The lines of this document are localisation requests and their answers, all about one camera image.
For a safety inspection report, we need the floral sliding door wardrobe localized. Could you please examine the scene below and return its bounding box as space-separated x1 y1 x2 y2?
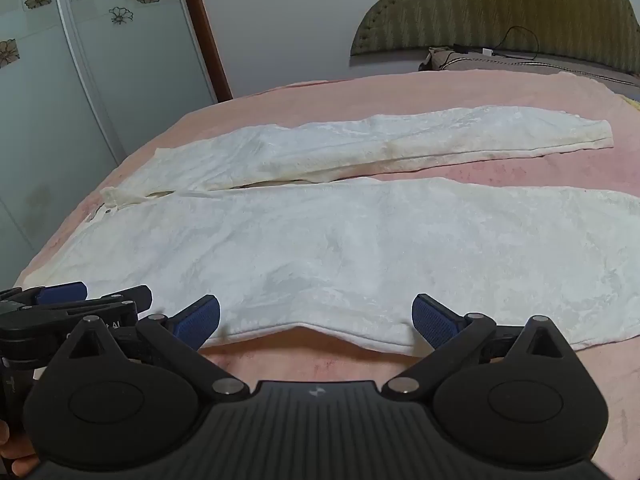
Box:
0 0 218 281

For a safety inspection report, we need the brown wooden door frame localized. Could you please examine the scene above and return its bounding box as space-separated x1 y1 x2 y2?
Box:
175 0 233 103

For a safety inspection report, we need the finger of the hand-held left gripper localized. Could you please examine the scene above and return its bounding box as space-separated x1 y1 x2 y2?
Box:
0 282 90 311
47 285 153 318

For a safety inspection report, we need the black cable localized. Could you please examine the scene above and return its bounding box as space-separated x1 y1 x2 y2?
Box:
452 25 541 63

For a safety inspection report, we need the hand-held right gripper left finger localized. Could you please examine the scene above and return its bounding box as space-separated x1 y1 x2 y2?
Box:
66 293 252 402

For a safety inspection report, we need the pink blanket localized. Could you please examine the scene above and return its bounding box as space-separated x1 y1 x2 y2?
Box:
10 69 640 480

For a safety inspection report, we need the white fluffy towel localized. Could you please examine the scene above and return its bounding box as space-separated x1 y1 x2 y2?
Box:
22 105 640 358

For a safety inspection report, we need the olive green padded headboard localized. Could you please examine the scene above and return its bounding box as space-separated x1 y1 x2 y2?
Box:
350 0 640 76

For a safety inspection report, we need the person's left hand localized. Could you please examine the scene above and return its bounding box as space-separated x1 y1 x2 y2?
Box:
0 419 40 479

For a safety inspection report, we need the brown grey pillow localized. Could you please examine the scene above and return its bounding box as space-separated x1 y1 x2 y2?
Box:
417 46 640 87

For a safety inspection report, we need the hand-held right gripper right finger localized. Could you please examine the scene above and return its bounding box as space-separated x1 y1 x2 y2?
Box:
381 293 582 402

